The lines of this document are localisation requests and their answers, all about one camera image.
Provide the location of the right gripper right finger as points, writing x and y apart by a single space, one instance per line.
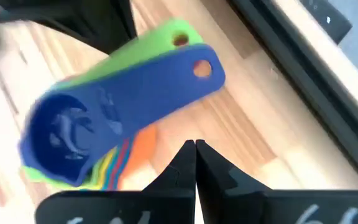
247 205

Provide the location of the orange measuring cup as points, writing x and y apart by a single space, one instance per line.
137 155

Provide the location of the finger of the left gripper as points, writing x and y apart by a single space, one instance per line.
89 21

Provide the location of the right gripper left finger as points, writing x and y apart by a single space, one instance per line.
154 205

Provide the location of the small dark blue measuring cup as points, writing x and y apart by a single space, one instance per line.
135 93

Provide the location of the red measuring cup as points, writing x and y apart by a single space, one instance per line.
119 171

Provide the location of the teal measuring cup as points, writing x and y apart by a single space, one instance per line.
111 171

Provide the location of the green measuring cup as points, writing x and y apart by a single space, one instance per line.
148 46

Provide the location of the yellow measuring cup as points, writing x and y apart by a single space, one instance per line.
102 171

